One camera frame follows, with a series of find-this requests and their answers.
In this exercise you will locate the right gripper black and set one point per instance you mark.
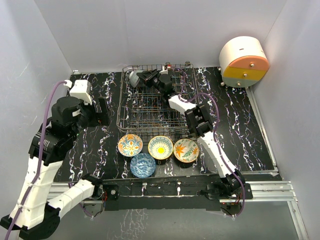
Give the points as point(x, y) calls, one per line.
point(145, 76)

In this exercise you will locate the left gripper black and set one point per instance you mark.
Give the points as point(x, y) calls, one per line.
point(100, 118)

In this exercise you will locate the grey speckled bowl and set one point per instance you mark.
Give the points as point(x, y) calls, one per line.
point(134, 79)

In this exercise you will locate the grey wire dish rack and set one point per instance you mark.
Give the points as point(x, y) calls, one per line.
point(143, 111)

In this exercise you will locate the blue white pattern bowl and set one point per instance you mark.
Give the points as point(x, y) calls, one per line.
point(143, 165)

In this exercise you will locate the orange flower green leaf bowl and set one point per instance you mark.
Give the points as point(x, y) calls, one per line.
point(186, 150)

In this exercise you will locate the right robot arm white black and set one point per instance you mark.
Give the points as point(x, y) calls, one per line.
point(199, 123)

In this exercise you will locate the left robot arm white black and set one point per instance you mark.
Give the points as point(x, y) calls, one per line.
point(35, 216)

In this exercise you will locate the orange blue floral bowl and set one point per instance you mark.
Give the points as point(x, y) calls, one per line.
point(130, 145)

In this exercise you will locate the yellow sun pattern bowl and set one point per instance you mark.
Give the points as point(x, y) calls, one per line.
point(160, 147)

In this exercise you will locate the round three-colour drawer unit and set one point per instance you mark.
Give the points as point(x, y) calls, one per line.
point(242, 62)

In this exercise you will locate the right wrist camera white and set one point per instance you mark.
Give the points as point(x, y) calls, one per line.
point(163, 72)

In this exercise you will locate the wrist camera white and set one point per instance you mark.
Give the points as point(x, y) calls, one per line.
point(163, 72)
point(81, 90)

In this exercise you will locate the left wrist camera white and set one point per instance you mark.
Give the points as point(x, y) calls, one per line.
point(81, 90)

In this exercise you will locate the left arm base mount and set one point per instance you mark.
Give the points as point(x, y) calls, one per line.
point(110, 192)

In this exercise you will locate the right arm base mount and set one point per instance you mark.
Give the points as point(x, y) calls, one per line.
point(218, 191)

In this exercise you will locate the aluminium frame rail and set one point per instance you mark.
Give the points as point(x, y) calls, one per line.
point(180, 192)

